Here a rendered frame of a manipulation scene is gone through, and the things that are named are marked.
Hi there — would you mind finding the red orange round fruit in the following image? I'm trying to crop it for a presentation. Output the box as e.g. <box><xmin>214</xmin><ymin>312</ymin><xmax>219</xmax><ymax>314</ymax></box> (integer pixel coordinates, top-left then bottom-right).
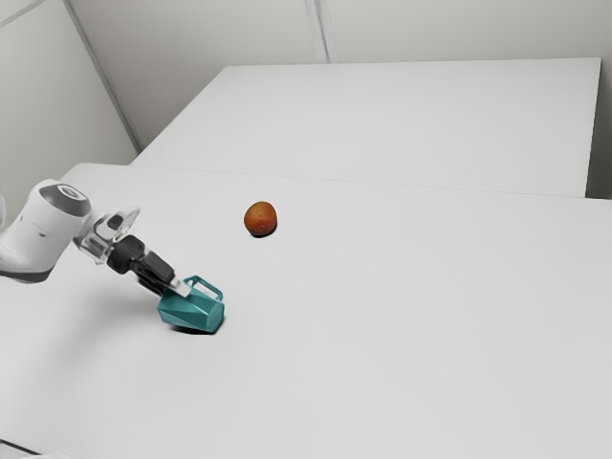
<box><xmin>243</xmin><ymin>200</ymin><xmax>278</xmax><ymax>238</ymax></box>

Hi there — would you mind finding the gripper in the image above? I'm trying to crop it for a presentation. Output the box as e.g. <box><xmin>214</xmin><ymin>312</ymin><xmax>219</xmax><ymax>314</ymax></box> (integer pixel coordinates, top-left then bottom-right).
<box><xmin>106</xmin><ymin>234</ymin><xmax>191</xmax><ymax>298</ymax></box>

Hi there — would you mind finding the teal faceted mug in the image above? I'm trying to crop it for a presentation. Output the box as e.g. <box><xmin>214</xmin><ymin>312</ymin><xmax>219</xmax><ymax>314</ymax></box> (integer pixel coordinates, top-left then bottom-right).
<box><xmin>157</xmin><ymin>274</ymin><xmax>227</xmax><ymax>335</ymax></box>

